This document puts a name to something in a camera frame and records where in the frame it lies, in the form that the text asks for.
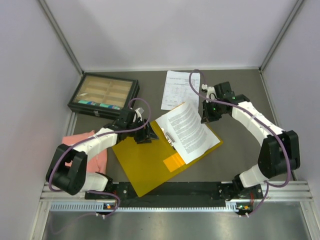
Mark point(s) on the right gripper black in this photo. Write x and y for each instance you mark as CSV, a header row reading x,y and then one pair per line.
x,y
208,118

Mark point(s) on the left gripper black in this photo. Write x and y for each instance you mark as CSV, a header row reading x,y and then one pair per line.
x,y
146,133

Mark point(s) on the metal folder clip mechanism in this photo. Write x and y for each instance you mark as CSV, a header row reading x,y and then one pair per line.
x,y
169,139

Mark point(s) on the yellow plastic folder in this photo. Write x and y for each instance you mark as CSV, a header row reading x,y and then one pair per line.
x,y
148,165

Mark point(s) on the black compartment display box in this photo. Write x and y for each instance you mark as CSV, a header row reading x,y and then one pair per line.
x,y
103,90

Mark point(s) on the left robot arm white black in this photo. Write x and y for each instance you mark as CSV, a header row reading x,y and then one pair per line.
x,y
68,168

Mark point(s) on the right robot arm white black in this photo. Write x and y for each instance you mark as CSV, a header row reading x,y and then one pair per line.
x,y
279,153

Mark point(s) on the teal tube right in box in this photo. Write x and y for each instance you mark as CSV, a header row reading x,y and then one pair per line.
x,y
108,106

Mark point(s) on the teal tube in box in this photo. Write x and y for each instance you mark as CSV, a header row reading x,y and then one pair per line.
x,y
86,102
108,106

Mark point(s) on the pink folded cloth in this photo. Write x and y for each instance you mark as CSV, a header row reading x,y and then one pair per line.
x,y
99,162

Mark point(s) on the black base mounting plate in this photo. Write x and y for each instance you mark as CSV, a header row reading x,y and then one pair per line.
x,y
171,194

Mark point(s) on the teal tube left in box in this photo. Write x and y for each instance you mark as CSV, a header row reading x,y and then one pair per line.
x,y
86,102

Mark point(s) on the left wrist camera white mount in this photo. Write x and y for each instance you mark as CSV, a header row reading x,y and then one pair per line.
x,y
138,118

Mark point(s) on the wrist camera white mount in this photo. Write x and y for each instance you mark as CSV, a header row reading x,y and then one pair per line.
x,y
138,118
209,91

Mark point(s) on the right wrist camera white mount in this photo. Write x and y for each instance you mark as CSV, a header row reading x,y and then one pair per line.
x,y
209,91

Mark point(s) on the grey slotted cable duct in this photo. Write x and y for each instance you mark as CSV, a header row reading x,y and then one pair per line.
x,y
107,207

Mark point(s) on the aluminium front rail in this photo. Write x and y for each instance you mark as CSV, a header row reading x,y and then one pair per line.
x,y
294,191

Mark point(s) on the right aluminium frame post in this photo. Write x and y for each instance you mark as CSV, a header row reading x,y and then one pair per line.
x,y
298,5

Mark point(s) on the aluminium frame post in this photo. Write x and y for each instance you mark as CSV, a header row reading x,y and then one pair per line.
x,y
298,5
60,35

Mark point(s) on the left aluminium frame post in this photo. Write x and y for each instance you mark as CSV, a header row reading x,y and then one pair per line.
x,y
60,35

